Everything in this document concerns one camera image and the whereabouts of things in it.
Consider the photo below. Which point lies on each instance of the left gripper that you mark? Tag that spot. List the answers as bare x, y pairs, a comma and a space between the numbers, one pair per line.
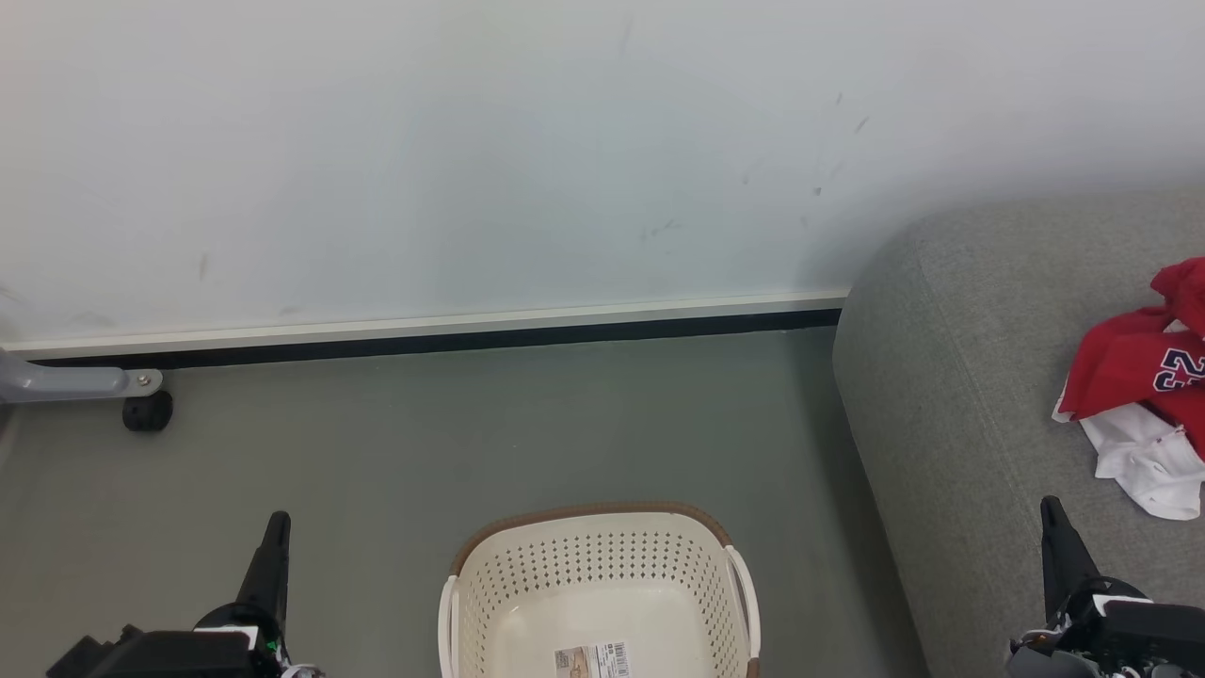
271, 636

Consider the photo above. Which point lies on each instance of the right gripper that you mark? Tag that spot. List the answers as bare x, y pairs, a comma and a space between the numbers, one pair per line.
1116, 601

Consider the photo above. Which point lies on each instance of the white garment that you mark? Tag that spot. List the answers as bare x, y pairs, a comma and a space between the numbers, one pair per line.
1144, 461

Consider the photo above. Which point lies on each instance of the red jersey with number print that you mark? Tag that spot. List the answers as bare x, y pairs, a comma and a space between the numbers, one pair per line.
1120, 363

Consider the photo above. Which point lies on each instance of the grey fabric sofa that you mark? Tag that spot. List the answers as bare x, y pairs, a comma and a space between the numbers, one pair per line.
970, 377

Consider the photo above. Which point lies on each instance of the black caster wheel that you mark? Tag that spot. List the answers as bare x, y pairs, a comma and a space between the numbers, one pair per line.
148, 412

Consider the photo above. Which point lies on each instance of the grey metal stand leg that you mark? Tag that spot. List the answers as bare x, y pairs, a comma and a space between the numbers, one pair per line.
56, 382

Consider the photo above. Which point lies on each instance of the cream perforated laundry basket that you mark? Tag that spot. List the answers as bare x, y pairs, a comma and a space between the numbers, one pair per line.
602, 565

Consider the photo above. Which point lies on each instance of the paper barcode label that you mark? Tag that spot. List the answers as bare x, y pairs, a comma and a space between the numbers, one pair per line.
593, 661

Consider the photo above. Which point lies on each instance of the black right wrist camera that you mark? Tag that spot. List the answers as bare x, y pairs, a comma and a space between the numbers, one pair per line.
1158, 631

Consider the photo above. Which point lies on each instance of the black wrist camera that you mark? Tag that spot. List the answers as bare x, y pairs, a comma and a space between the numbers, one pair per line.
160, 654
1158, 631

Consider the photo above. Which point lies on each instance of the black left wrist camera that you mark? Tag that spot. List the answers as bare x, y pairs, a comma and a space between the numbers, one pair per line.
160, 654

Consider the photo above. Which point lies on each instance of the white wall baseboard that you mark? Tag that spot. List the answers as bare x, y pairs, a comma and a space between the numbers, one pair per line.
424, 331

